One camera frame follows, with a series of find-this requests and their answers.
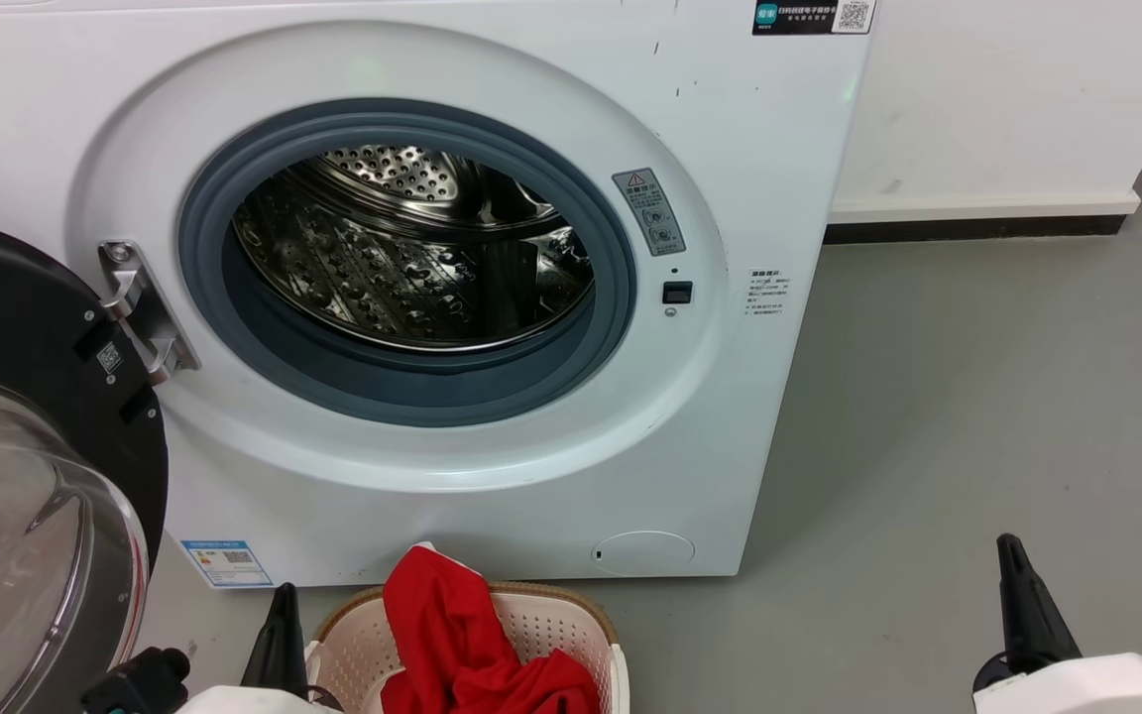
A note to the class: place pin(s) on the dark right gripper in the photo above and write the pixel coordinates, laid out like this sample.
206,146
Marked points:
989,672

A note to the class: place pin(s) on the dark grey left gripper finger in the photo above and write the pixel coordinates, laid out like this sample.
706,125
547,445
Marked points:
293,659
264,659

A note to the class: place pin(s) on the red jersey garment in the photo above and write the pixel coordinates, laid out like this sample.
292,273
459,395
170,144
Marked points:
442,635

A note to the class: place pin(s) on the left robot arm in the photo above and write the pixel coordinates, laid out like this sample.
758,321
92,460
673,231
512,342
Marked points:
140,679

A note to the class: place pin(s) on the cream perforated laundry basket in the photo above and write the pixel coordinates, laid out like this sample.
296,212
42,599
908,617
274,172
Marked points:
546,625

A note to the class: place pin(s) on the stainless steel washing machine drum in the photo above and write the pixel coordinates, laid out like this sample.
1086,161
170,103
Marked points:
383,268

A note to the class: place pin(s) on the black glass washer door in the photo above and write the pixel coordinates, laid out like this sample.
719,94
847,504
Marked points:
16,317

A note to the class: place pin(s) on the blue energy label sticker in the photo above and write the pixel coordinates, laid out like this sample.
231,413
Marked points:
227,563

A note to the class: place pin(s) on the grey rubber door gasket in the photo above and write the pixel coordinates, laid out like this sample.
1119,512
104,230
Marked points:
412,397

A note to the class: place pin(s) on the small white QR label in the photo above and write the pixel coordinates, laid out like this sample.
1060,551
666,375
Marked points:
110,358

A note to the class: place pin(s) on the white front-load washing machine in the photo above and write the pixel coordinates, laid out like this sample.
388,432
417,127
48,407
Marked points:
730,446

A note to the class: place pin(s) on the silver metal door hinge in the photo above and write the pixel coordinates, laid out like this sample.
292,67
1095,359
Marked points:
140,317

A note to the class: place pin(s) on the round white filter cover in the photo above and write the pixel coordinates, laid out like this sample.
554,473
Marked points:
643,552

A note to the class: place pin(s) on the black baseboard strip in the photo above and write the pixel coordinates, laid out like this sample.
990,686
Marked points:
977,228

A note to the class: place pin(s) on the white printed text label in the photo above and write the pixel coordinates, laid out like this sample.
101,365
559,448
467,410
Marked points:
767,293

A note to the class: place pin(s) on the black door latch socket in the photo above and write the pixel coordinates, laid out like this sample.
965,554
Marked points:
677,293

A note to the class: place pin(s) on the grey warning sticker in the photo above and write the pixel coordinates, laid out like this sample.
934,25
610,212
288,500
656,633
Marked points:
648,211

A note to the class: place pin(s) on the black QR code sticker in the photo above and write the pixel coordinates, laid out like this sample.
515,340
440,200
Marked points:
814,17

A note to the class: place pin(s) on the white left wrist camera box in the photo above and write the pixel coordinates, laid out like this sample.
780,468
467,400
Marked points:
254,702

